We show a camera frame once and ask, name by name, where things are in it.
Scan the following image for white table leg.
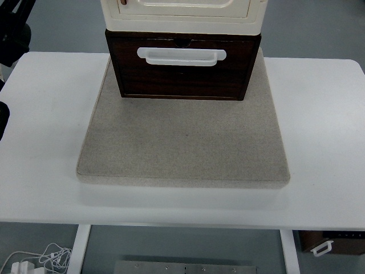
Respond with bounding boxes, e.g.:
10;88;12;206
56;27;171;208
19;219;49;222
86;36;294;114
280;229;300;274
67;224;91;274

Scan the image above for beige felt mat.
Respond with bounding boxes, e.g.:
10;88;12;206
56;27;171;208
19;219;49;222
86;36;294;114
76;52;290;188

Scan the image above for white right table leg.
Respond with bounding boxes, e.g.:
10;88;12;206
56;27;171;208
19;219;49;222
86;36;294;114
280;229;300;274

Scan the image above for cream upper cabinet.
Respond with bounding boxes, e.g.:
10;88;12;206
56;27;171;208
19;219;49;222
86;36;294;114
101;1;268;35

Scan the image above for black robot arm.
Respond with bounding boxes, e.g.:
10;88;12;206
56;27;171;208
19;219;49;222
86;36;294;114
1;0;35;67

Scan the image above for white handle on floor box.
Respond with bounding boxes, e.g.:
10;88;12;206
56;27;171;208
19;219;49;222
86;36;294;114
310;240;334;257

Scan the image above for white power adapter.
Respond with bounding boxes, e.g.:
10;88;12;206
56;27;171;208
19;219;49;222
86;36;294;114
10;261;35;274

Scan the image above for white cable on floor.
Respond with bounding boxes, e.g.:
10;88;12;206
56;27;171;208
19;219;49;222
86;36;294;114
0;243;73;274

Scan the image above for dark wooden drawer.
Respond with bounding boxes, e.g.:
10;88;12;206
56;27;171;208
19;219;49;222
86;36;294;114
108;38;259;100

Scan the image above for white left table leg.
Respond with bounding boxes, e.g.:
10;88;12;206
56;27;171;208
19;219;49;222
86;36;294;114
67;224;91;274

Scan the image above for brown box on floor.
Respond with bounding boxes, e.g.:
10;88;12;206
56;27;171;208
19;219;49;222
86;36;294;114
298;231;364;255

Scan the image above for white drawer handle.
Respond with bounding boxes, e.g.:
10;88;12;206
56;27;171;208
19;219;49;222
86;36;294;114
137;47;227;67

